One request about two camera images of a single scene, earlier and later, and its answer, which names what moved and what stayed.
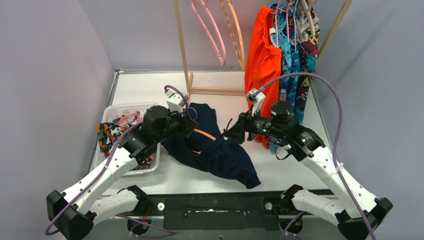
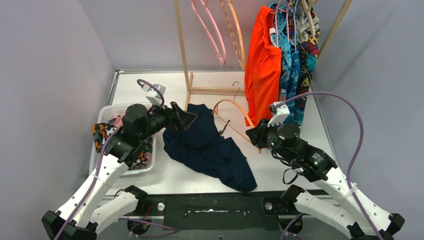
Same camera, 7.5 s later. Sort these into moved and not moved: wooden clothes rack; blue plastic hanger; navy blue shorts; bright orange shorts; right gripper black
Moved: right gripper black
Not moved: bright orange shorts; blue plastic hanger; wooden clothes rack; navy blue shorts
